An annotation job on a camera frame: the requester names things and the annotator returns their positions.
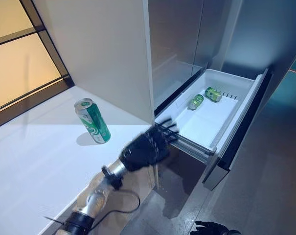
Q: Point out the dark framed frosted window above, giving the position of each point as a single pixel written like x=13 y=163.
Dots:
x=20 y=56

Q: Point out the metal drawer slide rail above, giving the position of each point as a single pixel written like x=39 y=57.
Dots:
x=194 y=148

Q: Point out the white fridge drawer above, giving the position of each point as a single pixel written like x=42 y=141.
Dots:
x=211 y=115

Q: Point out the white cabinet side panel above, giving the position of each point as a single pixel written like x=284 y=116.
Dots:
x=101 y=56

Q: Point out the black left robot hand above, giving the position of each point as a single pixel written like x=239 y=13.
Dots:
x=140 y=151

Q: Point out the tall green beer can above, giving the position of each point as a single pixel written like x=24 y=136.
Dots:
x=94 y=121

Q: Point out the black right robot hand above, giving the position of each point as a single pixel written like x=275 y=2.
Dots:
x=212 y=229

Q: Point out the small green drink can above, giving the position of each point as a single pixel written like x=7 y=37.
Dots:
x=213 y=94
x=196 y=101

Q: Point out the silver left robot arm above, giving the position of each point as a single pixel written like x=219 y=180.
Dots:
x=96 y=198

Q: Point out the stainless steel fridge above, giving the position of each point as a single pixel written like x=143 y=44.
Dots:
x=211 y=34

